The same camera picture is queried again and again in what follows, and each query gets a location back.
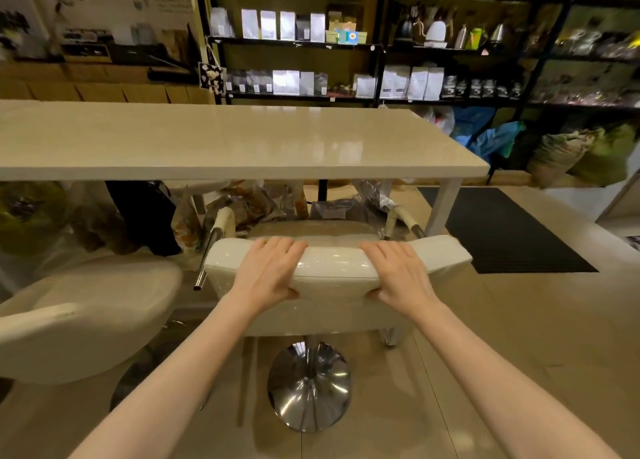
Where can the long white table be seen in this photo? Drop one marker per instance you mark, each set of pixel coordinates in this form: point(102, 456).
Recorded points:
point(225, 138)

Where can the silver metal kettle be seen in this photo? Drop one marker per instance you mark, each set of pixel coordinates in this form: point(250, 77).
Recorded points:
point(497, 33)

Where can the row of white coffee pouches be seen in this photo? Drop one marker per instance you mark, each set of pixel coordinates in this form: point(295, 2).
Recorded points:
point(267, 25)

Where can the person's left middle finger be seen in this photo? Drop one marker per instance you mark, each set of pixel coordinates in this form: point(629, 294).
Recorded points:
point(285, 251)

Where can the person's left thumb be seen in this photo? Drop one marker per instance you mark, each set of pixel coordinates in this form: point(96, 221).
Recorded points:
point(291, 292)

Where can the person's left hand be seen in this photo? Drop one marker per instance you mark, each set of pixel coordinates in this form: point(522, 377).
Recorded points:
point(260, 281)

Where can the white plastic bag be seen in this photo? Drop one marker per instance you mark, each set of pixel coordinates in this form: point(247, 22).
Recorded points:
point(440, 118)

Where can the blue plastic bag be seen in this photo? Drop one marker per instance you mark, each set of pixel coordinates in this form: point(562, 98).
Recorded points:
point(492, 141)

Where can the person's left little finger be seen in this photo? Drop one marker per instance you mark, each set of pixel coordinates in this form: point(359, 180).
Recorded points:
point(257, 252)

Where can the green cup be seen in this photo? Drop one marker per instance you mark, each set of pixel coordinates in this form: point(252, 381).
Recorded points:
point(476, 38)

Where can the wall poster with pictures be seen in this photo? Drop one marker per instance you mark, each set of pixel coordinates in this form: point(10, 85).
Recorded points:
point(115, 8)

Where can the green sack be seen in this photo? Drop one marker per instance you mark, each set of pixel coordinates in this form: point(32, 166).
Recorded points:
point(607, 156)

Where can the silver metal bottle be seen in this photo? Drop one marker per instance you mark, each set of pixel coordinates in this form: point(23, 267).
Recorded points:
point(460, 37)

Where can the white gooseneck kettle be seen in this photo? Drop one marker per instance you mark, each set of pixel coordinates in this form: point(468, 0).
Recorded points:
point(436, 32)

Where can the white bar stool with armrests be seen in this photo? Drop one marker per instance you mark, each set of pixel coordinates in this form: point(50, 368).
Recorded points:
point(330, 313)

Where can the person's right hand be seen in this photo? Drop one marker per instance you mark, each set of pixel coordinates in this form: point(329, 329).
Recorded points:
point(405, 283)

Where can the row of dark small packets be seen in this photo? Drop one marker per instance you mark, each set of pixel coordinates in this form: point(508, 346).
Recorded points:
point(482, 88)

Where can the person's right middle finger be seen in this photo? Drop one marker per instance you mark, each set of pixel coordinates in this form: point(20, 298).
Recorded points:
point(384, 252)

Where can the row of cardboard boxes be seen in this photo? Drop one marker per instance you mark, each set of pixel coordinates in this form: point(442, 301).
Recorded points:
point(90, 86)

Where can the black bag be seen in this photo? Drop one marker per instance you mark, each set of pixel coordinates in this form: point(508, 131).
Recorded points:
point(145, 213)

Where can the clear crinkled plastic bag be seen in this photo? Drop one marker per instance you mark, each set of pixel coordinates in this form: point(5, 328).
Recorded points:
point(372, 196)

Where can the row of grey and white pouches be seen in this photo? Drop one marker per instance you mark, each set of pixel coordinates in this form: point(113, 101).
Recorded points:
point(280, 82)

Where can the black metal shelf unit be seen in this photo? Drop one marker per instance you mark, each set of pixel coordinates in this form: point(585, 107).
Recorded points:
point(550, 58)
point(500, 102)
point(215, 8)

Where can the yellow green plastic bag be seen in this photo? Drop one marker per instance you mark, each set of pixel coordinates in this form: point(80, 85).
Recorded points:
point(30, 216)

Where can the person's right little finger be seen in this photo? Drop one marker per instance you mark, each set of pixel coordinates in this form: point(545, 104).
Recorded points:
point(411, 256)

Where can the person's right forearm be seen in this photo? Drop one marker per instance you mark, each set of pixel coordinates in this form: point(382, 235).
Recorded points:
point(500, 383)

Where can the clear plastic bags with goods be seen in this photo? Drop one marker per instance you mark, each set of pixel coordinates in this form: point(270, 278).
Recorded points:
point(240, 208)

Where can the black gooseneck kettle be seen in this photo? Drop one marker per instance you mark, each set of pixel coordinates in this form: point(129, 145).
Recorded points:
point(404, 29)

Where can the small coloured boxes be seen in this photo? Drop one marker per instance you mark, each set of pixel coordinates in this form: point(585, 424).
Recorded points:
point(346, 34)

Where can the person's right thumb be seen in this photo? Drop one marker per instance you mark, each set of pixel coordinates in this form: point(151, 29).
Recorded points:
point(375, 294)

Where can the wooden pallet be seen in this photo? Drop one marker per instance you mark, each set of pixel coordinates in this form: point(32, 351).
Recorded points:
point(507, 177)

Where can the white rounded bar stool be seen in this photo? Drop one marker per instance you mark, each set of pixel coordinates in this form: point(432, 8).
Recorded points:
point(85, 313)

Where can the black ribbed floor mat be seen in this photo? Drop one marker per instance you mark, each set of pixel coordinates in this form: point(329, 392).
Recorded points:
point(505, 233)

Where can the white coffee bag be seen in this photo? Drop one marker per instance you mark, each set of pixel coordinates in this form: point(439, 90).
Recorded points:
point(401, 82)
point(366, 87)
point(417, 83)
point(434, 83)
point(387, 82)

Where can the tan burlap sack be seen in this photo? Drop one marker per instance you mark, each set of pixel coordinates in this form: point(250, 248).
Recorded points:
point(557, 156)

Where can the pile of clear packets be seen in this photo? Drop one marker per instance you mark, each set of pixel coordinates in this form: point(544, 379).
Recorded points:
point(595, 81)

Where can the person's left forearm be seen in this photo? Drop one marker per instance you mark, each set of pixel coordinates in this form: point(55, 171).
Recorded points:
point(170, 378)

